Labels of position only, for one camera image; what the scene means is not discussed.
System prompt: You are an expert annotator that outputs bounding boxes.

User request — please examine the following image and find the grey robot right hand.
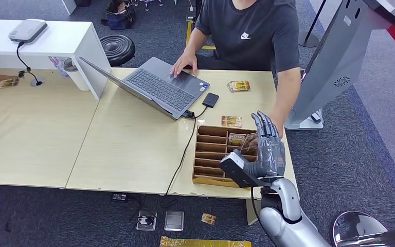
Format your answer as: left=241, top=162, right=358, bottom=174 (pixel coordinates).
left=232, top=110, right=286, bottom=180

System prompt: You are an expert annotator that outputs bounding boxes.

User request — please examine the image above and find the brown wooden card organizer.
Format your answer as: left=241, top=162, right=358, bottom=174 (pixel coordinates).
left=191, top=125, right=260, bottom=189

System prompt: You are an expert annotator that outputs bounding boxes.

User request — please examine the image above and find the person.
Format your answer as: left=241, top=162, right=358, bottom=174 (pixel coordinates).
left=169, top=0, right=302, bottom=139

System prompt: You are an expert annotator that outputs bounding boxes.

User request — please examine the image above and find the person's right hand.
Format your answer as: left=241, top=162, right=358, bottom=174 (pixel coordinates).
left=169, top=47, right=199, bottom=78

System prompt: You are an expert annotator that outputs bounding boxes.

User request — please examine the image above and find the stack of key cards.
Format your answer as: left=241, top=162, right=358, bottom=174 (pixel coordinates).
left=226, top=80, right=252, bottom=93

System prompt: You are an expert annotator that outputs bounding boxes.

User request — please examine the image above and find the black external drive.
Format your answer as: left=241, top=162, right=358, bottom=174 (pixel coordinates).
left=202, top=92, right=220, bottom=109

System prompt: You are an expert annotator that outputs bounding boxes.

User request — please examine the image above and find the silver floor plate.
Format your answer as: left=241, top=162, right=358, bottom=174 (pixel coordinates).
left=164, top=209, right=186, bottom=233

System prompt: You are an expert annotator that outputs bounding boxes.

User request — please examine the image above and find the silver kiosk stand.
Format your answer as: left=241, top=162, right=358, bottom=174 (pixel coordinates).
left=283, top=0, right=395, bottom=131

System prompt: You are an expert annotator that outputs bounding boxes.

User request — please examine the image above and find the black stanchion pole with base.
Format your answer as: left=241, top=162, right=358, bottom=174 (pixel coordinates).
left=298, top=0, right=328, bottom=49

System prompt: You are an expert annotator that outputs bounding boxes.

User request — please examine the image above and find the grey laptop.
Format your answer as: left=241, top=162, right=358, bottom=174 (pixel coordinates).
left=79, top=56, right=211, bottom=120

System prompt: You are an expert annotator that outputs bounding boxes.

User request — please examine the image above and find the floor socket box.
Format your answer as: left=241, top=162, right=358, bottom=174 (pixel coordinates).
left=135, top=209, right=158, bottom=233

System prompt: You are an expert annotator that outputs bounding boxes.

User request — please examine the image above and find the black round stool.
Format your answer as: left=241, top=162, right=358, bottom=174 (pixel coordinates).
left=99, top=34, right=137, bottom=68

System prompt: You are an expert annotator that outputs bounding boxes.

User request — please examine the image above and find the dark bag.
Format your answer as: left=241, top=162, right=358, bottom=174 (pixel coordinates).
left=100, top=0, right=138, bottom=31

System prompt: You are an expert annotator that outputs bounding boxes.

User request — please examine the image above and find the white cup with lid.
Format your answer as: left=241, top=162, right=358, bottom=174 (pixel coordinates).
left=63, top=57, right=91, bottom=92

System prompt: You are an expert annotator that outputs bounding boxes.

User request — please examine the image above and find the white desk riser shelf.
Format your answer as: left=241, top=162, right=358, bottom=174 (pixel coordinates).
left=0, top=19, right=112, bottom=100

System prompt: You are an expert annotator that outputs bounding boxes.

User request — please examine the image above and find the grey router box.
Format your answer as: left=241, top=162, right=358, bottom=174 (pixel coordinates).
left=8, top=18, right=49, bottom=44

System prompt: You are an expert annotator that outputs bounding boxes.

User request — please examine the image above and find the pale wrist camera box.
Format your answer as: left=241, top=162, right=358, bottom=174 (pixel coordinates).
left=219, top=151, right=271, bottom=189

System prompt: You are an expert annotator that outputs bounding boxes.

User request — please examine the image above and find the short black drive cable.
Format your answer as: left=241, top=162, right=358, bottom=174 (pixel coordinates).
left=193, top=104, right=209, bottom=119

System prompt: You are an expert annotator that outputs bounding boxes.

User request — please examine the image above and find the black power cable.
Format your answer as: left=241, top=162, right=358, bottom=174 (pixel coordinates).
left=165, top=110, right=198, bottom=197

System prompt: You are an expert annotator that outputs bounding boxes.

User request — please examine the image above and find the black router cable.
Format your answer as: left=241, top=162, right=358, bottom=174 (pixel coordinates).
left=16, top=41, right=44, bottom=86

